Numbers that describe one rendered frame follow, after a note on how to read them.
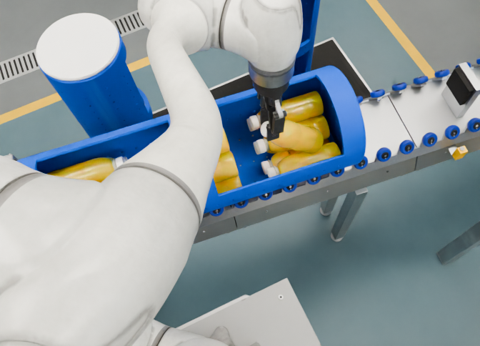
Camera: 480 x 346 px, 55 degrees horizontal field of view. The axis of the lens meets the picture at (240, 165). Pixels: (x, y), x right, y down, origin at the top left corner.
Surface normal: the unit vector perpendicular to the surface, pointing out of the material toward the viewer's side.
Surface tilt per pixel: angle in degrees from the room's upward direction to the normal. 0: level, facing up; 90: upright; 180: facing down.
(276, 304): 0
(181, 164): 46
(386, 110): 0
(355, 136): 53
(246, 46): 87
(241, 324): 0
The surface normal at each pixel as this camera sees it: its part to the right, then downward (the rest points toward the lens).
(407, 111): -0.05, -0.42
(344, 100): 0.02, -0.21
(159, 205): 0.63, -0.58
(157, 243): 0.76, -0.32
